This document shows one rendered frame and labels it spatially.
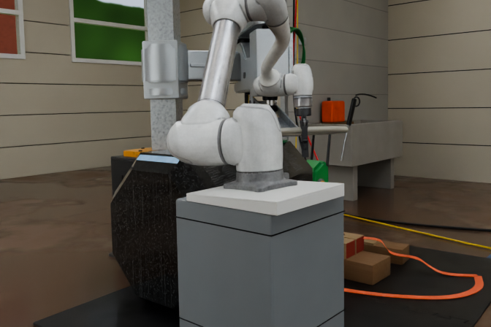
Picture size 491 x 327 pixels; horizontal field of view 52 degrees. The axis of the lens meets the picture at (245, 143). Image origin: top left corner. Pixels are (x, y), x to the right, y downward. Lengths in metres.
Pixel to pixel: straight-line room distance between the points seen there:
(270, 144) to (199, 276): 0.47
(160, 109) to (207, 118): 1.99
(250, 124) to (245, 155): 0.10
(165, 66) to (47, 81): 5.54
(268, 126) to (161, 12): 2.24
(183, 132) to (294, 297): 0.63
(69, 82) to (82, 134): 0.92
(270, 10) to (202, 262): 0.97
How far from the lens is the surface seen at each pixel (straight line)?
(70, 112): 9.14
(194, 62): 3.69
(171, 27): 3.65
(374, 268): 3.15
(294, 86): 2.39
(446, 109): 7.42
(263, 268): 1.45
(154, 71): 3.58
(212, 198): 1.52
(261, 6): 1.97
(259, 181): 1.57
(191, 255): 1.65
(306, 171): 3.19
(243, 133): 1.57
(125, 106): 9.75
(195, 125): 1.66
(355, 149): 5.55
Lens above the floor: 1.10
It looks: 5 degrees down
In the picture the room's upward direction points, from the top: 1 degrees counter-clockwise
